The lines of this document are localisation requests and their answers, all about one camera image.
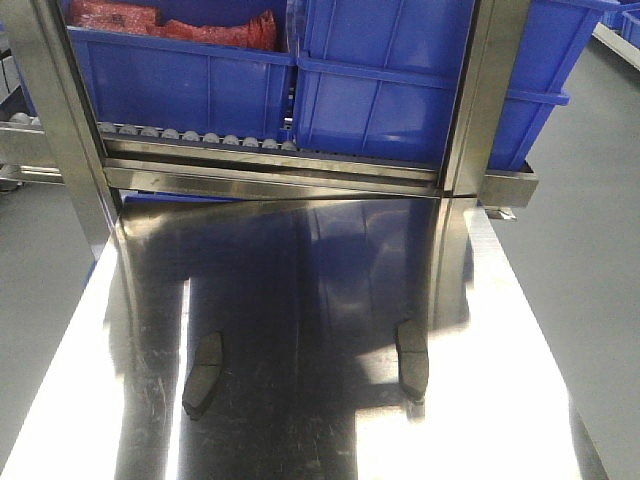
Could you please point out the stainless steel rack frame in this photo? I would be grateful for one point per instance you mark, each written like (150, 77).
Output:
(67, 147)

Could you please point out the right blue plastic bin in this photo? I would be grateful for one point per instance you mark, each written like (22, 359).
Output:
(379, 78)

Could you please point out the blue plastic bin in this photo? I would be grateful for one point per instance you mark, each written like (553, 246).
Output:
(379, 78)
(147, 80)

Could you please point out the left blue plastic bin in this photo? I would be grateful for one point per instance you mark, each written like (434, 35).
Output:
(147, 80)

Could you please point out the red mesh bag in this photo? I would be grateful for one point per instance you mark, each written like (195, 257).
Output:
(259, 32)

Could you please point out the brake pad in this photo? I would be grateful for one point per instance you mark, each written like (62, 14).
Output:
(201, 383)
(413, 359)

